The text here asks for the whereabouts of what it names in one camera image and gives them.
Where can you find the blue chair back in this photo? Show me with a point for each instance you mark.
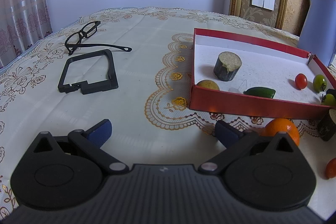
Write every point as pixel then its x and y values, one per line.
pixel 317 29

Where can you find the red cardboard box lid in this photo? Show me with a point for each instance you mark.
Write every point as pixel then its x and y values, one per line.
pixel 262 61

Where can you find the red cherry tomato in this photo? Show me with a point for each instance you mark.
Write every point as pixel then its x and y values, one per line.
pixel 301 81

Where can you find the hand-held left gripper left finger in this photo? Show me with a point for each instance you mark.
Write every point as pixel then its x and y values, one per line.
pixel 101 132

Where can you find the orange red tomato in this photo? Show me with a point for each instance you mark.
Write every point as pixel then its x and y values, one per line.
pixel 331 169

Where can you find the small green tomato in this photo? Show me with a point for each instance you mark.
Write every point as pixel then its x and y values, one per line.
pixel 329 100

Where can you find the patterned curtain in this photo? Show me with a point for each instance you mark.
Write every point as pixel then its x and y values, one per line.
pixel 21 3

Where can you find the black eyeglasses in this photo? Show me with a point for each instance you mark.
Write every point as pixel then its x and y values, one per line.
pixel 80 34

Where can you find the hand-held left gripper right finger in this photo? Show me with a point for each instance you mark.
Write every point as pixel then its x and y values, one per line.
pixel 227 133

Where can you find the green pepper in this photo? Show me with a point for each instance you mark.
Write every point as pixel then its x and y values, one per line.
pixel 260 92

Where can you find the black plastic frame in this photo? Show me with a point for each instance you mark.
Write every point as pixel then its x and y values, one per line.
pixel 97 87

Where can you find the orange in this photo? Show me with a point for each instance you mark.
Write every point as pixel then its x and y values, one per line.
pixel 281 128

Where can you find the cream embroidered tablecloth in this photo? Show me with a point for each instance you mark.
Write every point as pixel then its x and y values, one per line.
pixel 147 61

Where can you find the brown round fruit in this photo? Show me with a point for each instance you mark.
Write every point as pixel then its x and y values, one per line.
pixel 208 85

